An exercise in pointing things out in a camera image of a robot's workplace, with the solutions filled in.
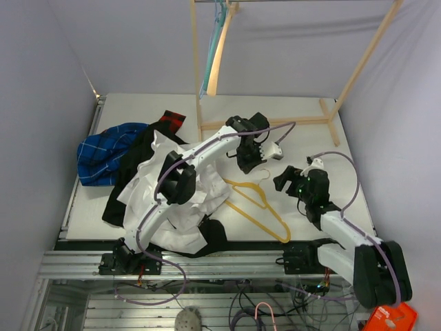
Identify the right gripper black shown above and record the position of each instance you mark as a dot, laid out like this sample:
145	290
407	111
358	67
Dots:
291	174

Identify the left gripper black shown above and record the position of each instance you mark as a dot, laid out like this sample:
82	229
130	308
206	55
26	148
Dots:
247	167

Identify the yellow plastic hanger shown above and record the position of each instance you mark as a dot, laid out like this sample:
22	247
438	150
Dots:
263	204

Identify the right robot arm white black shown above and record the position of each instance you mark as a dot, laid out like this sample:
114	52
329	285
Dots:
376	269

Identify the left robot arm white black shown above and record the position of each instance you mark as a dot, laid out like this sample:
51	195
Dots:
176	183

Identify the white shirt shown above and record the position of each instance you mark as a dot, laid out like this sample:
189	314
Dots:
169	200

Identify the blue plaid shirt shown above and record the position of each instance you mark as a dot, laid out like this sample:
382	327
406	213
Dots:
98	157

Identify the teal plastic hanger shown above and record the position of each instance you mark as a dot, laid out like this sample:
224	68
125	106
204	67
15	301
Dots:
220	12

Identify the light wooden hanger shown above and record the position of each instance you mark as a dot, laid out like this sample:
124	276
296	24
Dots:
232	9

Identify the red black plaid garment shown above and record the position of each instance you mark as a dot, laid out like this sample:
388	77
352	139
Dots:
174	119

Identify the grey perforated shoe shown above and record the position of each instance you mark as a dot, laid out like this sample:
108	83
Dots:
188	319

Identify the orange box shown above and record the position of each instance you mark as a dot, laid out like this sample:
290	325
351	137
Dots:
402	318

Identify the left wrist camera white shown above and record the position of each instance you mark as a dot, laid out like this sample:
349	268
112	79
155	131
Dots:
270	150

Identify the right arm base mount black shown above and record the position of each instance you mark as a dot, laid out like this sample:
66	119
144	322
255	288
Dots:
301	257

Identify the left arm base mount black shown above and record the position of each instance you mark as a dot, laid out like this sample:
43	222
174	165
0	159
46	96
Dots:
131	264

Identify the aluminium frame rail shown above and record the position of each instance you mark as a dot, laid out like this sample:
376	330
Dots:
225	265

